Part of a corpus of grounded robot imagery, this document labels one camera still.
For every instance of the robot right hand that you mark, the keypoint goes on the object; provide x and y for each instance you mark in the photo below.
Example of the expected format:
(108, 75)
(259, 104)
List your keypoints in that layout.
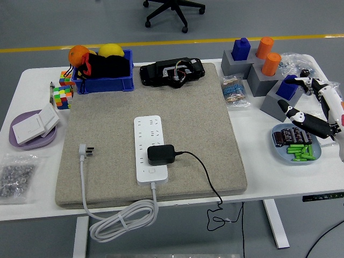
(334, 107)

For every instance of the black plug adapter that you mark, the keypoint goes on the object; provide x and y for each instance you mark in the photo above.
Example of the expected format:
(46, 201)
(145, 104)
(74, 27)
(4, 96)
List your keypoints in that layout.
(161, 154)

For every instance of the white power strip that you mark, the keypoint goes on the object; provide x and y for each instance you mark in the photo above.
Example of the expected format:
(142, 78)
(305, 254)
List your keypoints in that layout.
(151, 176)

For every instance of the black cylindrical capacitor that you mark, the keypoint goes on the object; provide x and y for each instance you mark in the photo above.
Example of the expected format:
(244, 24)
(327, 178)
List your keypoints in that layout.
(305, 73)

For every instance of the light blue tray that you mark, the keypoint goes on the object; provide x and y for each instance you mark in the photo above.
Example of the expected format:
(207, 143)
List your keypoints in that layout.
(318, 151)

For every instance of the blue peg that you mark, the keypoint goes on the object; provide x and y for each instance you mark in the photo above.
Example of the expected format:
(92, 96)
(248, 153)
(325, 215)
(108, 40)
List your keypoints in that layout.
(240, 49)
(286, 90)

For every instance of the pile of green cylinders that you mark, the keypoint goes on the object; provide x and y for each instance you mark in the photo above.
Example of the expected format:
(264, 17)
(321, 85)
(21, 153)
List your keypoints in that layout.
(302, 154)

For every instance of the large crumpled clear bag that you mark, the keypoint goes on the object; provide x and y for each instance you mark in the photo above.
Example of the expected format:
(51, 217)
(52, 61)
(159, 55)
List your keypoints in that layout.
(295, 61)

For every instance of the grey block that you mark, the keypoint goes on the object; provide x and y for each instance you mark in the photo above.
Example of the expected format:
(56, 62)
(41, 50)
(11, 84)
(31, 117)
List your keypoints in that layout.
(271, 107)
(231, 65)
(258, 82)

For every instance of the orange cylinder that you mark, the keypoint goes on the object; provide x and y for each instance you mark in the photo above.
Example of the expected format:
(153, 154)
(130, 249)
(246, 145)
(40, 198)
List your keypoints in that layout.
(264, 47)
(271, 64)

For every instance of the black table control panel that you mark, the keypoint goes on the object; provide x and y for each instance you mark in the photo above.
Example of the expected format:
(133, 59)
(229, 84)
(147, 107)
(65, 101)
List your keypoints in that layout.
(322, 197)

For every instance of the clear bag of striped resistors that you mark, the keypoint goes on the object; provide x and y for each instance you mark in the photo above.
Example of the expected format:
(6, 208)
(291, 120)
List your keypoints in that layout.
(233, 90)

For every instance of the white table leg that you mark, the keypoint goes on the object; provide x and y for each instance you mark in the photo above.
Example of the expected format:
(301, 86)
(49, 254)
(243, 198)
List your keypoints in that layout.
(80, 242)
(276, 228)

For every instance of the black office chair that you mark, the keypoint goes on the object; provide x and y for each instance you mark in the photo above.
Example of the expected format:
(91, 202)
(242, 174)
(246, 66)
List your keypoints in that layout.
(185, 29)

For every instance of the black pouch with red trim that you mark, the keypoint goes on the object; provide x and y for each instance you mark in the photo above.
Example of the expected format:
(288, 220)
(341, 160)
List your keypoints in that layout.
(113, 67)

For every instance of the grey-brown mat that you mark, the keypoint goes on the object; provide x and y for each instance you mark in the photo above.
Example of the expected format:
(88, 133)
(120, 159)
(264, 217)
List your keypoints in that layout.
(107, 121)

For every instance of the blue plastic bin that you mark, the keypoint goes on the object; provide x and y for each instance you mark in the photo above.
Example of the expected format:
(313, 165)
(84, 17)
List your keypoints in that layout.
(107, 84)

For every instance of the large yellow lemon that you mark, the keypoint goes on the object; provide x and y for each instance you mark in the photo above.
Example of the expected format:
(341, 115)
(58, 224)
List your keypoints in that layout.
(110, 49)

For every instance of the small yellow fruit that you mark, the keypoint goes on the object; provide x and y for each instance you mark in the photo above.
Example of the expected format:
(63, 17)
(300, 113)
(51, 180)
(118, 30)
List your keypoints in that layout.
(93, 52)

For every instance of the orange fruit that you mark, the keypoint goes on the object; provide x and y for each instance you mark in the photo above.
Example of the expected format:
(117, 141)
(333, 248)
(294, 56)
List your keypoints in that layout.
(76, 55)

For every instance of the orange-sided puzzle cube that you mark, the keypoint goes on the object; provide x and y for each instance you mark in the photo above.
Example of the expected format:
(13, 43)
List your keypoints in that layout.
(65, 78)

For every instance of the white-edged puzzle cube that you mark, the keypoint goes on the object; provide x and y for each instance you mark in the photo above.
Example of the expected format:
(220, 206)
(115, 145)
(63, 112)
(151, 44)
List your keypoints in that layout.
(63, 98)

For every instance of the silver pen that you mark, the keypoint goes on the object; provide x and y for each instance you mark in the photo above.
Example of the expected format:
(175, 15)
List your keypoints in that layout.
(51, 94)

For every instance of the purple tray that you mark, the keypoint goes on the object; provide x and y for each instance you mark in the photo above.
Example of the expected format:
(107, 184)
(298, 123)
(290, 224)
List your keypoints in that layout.
(35, 145)

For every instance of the clear bag of metal nuts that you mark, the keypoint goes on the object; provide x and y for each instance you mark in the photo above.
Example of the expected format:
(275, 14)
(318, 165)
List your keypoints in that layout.
(16, 177)

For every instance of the small white wall switch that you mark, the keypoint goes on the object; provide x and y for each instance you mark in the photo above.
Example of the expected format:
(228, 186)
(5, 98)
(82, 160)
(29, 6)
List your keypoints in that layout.
(49, 119)

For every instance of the large white wall switch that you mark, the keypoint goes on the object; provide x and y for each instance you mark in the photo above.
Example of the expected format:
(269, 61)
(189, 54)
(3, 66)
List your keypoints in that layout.
(28, 130)

